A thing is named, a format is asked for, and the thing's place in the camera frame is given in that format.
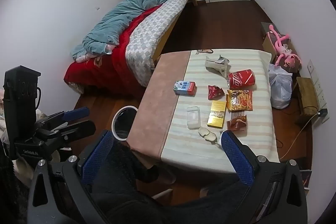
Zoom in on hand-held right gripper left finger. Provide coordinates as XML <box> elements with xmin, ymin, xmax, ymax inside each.
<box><xmin>27</xmin><ymin>130</ymin><xmax>116</xmax><ymax>224</ymax></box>

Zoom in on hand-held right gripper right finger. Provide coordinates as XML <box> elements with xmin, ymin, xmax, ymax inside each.
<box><xmin>220</xmin><ymin>130</ymin><xmax>309</xmax><ymax>224</ymax></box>

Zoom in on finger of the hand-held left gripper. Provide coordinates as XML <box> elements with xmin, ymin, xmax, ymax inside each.
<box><xmin>42</xmin><ymin>120</ymin><xmax>96</xmax><ymax>148</ymax></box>
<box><xmin>39</xmin><ymin>107</ymin><xmax>90</xmax><ymax>127</ymax></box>

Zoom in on white round bin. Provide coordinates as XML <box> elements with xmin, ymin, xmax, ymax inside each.
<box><xmin>112</xmin><ymin>105</ymin><xmax>139</xmax><ymax>142</ymax></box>

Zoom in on gold box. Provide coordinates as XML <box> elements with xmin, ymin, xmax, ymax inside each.
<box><xmin>207</xmin><ymin>101</ymin><xmax>227</xmax><ymax>128</ymax></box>

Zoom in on yellow orange snack bag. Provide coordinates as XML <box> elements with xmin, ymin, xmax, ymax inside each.
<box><xmin>226</xmin><ymin>90</ymin><xmax>254</xmax><ymax>111</ymax></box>

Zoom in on blue white milk carton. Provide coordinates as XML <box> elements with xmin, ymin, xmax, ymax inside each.
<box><xmin>173</xmin><ymin>80</ymin><xmax>197</xmax><ymax>96</ymax></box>

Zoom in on striped table cloth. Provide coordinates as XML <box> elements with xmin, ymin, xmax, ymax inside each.
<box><xmin>160</xmin><ymin>49</ymin><xmax>280</xmax><ymax>175</ymax></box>

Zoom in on brown torn wrapper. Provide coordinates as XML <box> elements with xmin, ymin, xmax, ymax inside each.
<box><xmin>226</xmin><ymin>114</ymin><xmax>248</xmax><ymax>132</ymax></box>

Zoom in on beige peel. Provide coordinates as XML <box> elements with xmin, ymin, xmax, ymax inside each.
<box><xmin>198</xmin><ymin>126</ymin><xmax>218</xmax><ymax>144</ymax></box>

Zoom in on person's legs in black pants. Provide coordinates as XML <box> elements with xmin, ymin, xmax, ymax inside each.
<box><xmin>91</xmin><ymin>135</ymin><xmax>263</xmax><ymax>224</ymax></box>

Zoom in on red blanket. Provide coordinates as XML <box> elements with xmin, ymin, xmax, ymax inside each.
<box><xmin>64</xmin><ymin>5</ymin><xmax>163</xmax><ymax>94</ymax></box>

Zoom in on clear plastic container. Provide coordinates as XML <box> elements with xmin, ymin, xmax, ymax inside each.
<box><xmin>186</xmin><ymin>106</ymin><xmax>202</xmax><ymax>130</ymax></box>

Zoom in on small red snack wrapper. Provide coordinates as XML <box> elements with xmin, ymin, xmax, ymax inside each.
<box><xmin>208</xmin><ymin>85</ymin><xmax>224</xmax><ymax>101</ymax></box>

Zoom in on grey slipper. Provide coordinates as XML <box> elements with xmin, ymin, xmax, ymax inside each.
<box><xmin>155</xmin><ymin>165</ymin><xmax>177</xmax><ymax>185</ymax></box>

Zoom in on red paper cup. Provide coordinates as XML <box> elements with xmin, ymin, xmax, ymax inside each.
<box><xmin>227</xmin><ymin>70</ymin><xmax>256</xmax><ymax>90</ymax></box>

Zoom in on pink table cloth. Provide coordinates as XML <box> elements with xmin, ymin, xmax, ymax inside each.
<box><xmin>126</xmin><ymin>50</ymin><xmax>192</xmax><ymax>162</ymax></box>

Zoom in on white plastic bag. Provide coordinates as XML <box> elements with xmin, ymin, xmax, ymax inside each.
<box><xmin>268</xmin><ymin>63</ymin><xmax>293</xmax><ymax>109</ymax></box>

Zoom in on wooden box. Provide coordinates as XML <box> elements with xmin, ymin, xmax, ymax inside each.
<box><xmin>295</xmin><ymin>77</ymin><xmax>320</xmax><ymax>125</ymax></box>

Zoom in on crumpled white carton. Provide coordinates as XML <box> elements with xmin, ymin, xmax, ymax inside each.
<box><xmin>205</xmin><ymin>55</ymin><xmax>231</xmax><ymax>80</ymax></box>

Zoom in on teal duvet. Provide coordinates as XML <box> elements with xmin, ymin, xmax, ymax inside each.
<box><xmin>71</xmin><ymin>0</ymin><xmax>189</xmax><ymax>61</ymax></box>

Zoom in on grey white checkered sheet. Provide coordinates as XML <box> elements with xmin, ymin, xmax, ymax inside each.
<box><xmin>125</xmin><ymin>0</ymin><xmax>190</xmax><ymax>87</ymax></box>

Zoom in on pink plush toy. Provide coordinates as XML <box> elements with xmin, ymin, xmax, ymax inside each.
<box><xmin>267</xmin><ymin>25</ymin><xmax>302</xmax><ymax>68</ymax></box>

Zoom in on cardboard box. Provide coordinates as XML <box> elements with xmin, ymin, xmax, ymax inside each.
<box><xmin>261</xmin><ymin>22</ymin><xmax>298</xmax><ymax>63</ymax></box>

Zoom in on wooden bed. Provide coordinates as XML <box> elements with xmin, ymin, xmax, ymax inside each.
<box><xmin>64</xmin><ymin>0</ymin><xmax>198</xmax><ymax>94</ymax></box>

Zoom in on beige power cable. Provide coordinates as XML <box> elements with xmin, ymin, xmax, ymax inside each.
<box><xmin>279</xmin><ymin>112</ymin><xmax>321</xmax><ymax>159</ymax></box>

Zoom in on white wall socket panel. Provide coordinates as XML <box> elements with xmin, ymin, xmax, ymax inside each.
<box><xmin>307</xmin><ymin>59</ymin><xmax>330</xmax><ymax>124</ymax></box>

